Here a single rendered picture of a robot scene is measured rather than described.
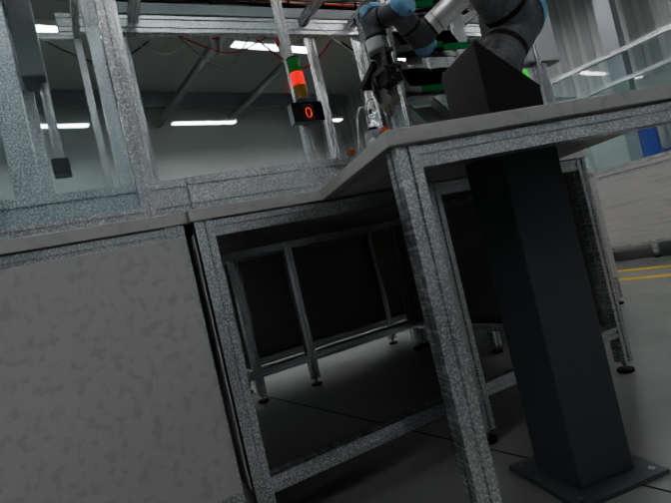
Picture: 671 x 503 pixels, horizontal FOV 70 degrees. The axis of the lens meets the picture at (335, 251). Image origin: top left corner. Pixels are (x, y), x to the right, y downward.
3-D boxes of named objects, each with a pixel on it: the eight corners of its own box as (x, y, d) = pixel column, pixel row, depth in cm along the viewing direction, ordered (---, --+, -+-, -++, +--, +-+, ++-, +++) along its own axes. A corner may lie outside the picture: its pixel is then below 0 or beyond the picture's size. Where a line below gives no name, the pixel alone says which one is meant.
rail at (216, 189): (455, 172, 163) (448, 141, 163) (194, 214, 123) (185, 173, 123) (445, 177, 168) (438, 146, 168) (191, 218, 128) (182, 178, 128)
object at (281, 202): (587, 156, 182) (585, 148, 182) (190, 222, 115) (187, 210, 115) (389, 221, 308) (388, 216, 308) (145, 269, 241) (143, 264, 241)
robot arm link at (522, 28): (537, 58, 122) (560, 16, 124) (511, 19, 115) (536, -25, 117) (499, 65, 132) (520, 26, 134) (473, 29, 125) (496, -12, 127)
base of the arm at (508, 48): (529, 83, 117) (547, 50, 118) (481, 46, 114) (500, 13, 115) (495, 102, 131) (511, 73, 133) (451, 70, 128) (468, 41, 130)
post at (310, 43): (356, 222, 288) (305, -2, 290) (349, 223, 286) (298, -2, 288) (352, 223, 292) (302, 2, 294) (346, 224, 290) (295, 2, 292)
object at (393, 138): (763, 82, 105) (759, 69, 105) (388, 146, 81) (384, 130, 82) (546, 163, 172) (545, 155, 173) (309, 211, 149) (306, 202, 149)
